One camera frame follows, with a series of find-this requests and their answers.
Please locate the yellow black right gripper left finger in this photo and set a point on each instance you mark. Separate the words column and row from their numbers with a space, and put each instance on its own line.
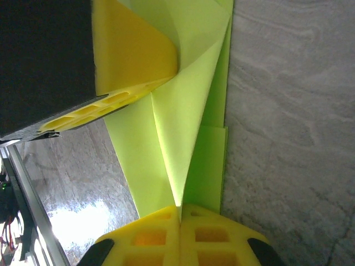
column 149, row 241

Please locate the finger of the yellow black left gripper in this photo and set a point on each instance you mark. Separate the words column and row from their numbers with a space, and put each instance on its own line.
column 97, row 111
column 133, row 47

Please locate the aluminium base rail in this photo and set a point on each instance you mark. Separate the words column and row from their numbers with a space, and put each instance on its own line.
column 41, row 221

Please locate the yellow-green paper sheet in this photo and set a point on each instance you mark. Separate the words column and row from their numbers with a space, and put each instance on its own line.
column 177, row 124

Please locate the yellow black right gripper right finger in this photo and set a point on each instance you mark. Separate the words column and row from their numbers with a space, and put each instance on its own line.
column 216, row 241

